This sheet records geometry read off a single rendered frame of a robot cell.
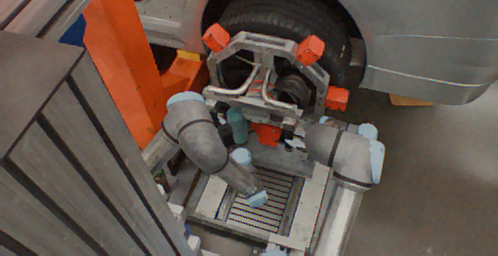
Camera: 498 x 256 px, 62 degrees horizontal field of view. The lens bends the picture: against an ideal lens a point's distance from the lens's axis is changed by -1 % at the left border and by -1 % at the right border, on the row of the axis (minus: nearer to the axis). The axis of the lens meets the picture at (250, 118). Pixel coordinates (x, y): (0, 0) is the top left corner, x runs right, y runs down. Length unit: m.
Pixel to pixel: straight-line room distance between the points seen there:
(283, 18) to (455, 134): 1.64
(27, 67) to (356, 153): 0.93
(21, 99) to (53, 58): 0.05
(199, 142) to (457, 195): 1.89
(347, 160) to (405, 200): 1.46
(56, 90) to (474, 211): 2.53
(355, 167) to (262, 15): 0.81
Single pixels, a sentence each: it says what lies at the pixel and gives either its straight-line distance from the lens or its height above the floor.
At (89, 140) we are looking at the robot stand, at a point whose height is 1.95.
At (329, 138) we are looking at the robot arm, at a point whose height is 1.30.
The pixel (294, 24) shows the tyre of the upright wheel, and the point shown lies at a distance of 1.71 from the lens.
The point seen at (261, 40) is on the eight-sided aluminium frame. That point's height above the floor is 1.10.
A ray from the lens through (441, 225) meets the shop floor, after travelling 2.63.
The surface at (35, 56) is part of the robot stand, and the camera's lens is 0.43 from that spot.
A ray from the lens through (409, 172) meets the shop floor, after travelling 2.72.
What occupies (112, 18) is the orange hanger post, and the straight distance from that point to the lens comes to 1.49.
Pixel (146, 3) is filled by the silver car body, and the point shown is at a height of 1.00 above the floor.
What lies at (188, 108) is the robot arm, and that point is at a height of 1.33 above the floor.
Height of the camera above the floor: 2.29
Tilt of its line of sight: 54 degrees down
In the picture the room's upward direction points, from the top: 6 degrees counter-clockwise
